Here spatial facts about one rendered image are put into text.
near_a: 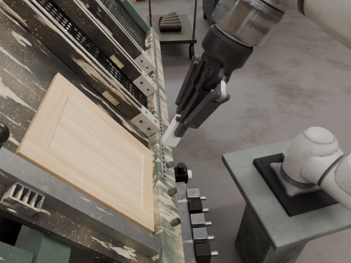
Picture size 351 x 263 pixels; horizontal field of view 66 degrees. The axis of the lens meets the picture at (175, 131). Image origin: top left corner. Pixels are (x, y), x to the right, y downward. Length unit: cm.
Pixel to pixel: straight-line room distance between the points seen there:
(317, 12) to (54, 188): 59
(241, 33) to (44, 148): 55
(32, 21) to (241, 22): 79
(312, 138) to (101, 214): 79
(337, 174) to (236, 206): 112
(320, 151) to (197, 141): 158
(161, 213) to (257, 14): 73
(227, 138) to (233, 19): 225
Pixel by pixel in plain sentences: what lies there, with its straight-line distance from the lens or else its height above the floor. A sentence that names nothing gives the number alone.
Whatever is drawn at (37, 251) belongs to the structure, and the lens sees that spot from 71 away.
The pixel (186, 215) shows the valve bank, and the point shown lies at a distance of 115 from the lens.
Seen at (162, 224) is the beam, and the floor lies 91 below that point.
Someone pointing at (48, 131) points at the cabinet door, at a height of 125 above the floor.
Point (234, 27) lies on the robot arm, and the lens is 40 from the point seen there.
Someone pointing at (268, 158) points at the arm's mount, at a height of 78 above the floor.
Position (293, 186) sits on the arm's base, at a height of 80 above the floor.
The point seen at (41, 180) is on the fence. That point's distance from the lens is 67.
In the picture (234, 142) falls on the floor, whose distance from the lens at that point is 258.
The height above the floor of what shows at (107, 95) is 112.
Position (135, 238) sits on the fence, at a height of 100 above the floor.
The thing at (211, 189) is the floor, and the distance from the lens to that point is 218.
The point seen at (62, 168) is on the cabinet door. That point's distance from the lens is 76.
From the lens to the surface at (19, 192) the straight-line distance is 65.
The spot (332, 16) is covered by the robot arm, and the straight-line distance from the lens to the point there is 34.
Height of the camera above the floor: 171
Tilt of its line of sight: 40 degrees down
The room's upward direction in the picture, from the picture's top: straight up
